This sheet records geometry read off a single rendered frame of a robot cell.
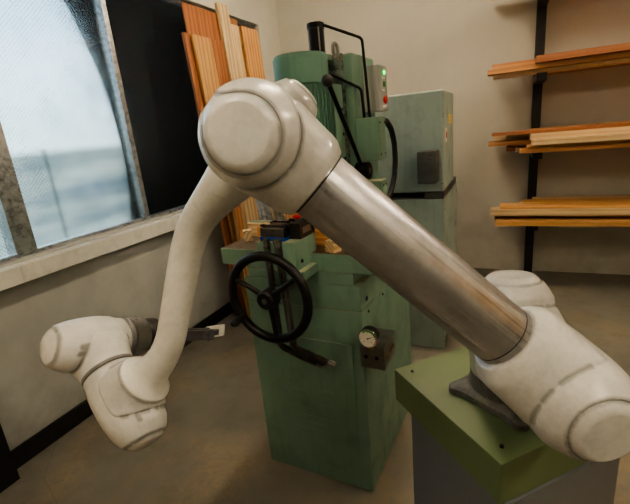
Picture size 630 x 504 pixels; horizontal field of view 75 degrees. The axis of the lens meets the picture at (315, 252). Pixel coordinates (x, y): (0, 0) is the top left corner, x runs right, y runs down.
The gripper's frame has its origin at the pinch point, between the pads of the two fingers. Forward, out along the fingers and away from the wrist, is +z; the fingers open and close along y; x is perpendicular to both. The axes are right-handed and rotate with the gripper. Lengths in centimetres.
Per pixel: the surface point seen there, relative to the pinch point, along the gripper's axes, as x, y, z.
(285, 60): -80, -11, 15
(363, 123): -70, -25, 47
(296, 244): -24.9, -17.3, 18.7
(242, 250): -22.5, 9.8, 28.7
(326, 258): -21.6, -22.6, 29.1
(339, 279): -15.3, -26.5, 31.4
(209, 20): -177, 117, 115
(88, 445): 70, 94, 38
